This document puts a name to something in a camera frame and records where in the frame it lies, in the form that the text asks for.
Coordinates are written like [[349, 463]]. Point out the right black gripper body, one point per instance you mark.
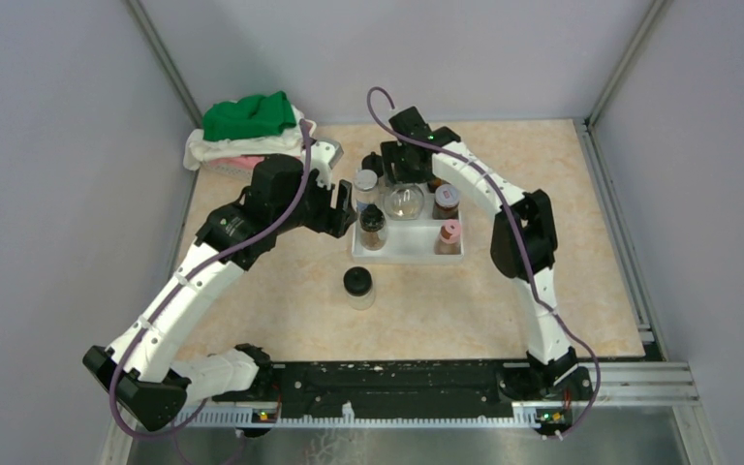
[[394, 153]]

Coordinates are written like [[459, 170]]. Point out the pink lid spice jar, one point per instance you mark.
[[449, 238]]

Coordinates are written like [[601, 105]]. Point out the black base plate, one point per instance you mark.
[[406, 389]]

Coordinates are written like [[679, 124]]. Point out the green cloth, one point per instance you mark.
[[250, 117]]

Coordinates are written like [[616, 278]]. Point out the silver perforated lid shaker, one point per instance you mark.
[[366, 189]]

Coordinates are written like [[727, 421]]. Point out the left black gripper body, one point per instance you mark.
[[315, 210]]

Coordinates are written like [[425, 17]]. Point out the white cable duct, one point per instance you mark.
[[223, 416]]

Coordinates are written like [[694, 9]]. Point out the black grinder top jar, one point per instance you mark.
[[373, 228]]

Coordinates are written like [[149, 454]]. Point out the pink cloth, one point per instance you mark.
[[242, 166]]

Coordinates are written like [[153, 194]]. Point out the white plastic basket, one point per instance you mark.
[[308, 125]]

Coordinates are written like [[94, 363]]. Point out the red lid sauce jar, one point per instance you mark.
[[434, 184]]

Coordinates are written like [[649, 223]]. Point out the white cloth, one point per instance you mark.
[[198, 151]]

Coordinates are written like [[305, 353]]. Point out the white divided plastic tray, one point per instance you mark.
[[408, 242]]

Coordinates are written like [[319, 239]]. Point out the clear lid glass jar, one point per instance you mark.
[[403, 202]]

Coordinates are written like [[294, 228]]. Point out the black cap glass jar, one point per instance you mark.
[[359, 287]]

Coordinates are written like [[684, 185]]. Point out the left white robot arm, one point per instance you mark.
[[139, 369]]

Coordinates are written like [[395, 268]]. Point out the black cap sesame jar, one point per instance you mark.
[[374, 162]]

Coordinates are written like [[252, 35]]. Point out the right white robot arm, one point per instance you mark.
[[523, 239]]

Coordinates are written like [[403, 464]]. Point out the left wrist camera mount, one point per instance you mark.
[[325, 154]]

